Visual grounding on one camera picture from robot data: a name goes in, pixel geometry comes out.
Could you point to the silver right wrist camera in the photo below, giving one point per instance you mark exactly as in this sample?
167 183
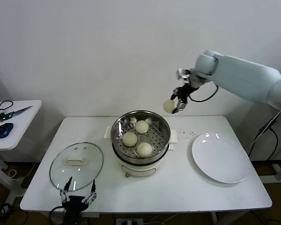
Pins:
183 73

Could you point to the white round plate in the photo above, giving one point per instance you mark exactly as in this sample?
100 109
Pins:
220 159

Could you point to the stainless steel steamer basket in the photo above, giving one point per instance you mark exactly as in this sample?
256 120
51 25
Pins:
159 140

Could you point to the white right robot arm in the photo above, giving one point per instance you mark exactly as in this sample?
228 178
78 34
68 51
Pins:
243 77

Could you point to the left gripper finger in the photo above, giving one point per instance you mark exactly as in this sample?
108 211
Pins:
65 195
92 194

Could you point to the white side table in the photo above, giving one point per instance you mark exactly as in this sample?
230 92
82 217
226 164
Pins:
25 131

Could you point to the blue computer mouse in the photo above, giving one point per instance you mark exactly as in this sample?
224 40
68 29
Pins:
4 130

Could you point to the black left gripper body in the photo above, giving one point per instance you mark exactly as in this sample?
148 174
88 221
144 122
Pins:
75 202

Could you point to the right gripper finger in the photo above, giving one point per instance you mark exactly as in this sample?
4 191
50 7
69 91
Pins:
174 93
181 105

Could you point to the white steamed baozi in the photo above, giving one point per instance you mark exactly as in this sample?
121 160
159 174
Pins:
169 106
141 126
144 150
129 139

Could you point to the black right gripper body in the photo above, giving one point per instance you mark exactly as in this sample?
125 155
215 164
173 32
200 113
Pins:
184 92

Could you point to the round glass pot lid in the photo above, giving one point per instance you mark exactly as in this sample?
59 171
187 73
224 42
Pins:
89 161

